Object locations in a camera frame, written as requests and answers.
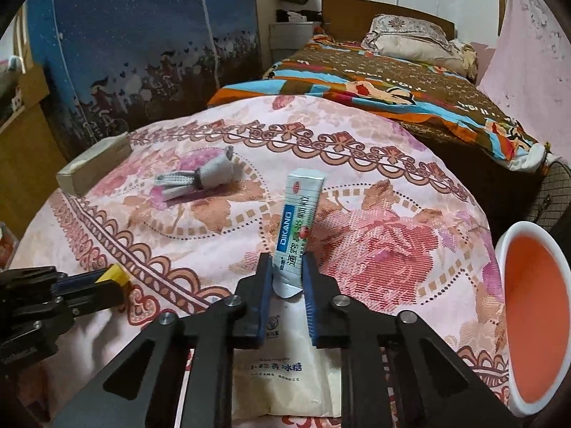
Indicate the white green sachet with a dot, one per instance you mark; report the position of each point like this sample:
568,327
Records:
294,223

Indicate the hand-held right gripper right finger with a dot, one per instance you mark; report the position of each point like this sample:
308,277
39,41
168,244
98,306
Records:
310,303

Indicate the orange basin with white rim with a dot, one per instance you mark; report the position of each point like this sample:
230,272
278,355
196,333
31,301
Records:
535,321

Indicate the pink hanging cloth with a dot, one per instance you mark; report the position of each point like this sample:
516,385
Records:
526,53

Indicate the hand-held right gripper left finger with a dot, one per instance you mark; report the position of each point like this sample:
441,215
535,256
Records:
264,294

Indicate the white cabinet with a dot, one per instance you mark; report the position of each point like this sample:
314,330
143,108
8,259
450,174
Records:
290,40

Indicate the floral pillow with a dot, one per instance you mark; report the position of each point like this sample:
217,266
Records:
410,40

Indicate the brown orange printed blanket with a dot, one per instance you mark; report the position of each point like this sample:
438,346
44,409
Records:
379,80

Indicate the white printed pouch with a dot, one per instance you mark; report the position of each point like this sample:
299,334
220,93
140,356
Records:
285,365

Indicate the wooden block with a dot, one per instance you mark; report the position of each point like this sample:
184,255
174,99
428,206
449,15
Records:
93,165

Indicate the wooden cabinet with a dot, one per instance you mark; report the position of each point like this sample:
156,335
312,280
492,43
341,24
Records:
26,142

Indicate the pink floral blanket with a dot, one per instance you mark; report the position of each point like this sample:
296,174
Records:
379,240

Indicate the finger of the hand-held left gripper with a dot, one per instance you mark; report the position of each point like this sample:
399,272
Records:
82,280
89,301

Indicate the wooden bed headboard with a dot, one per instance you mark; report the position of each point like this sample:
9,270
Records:
348,18

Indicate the grey cloth bundle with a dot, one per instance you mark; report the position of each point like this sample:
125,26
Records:
209,174

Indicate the beige crumpled cloth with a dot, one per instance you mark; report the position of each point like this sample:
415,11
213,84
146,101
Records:
466,60

